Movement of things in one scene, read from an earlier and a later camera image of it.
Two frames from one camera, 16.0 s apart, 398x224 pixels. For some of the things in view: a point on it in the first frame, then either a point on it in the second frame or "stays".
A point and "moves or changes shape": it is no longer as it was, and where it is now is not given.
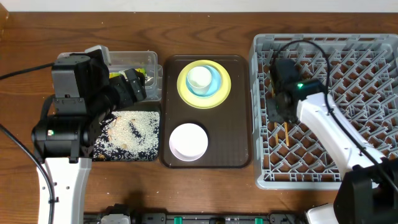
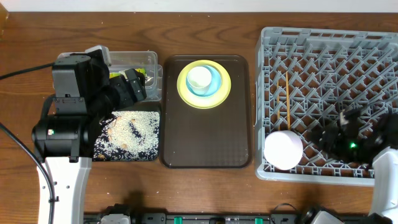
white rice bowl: (188, 142) to (283, 149)
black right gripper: (275, 111) to (337, 132)
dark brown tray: (227, 125) stays
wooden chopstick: (287, 139) moves or changes shape
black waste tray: (132, 132) stays
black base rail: (290, 218) stays
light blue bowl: (214, 85) stays
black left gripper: (138, 89) stays
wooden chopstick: (276, 129) moves or changes shape
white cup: (199, 79) stays
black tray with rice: (128, 135) stays
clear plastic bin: (147, 62) stays
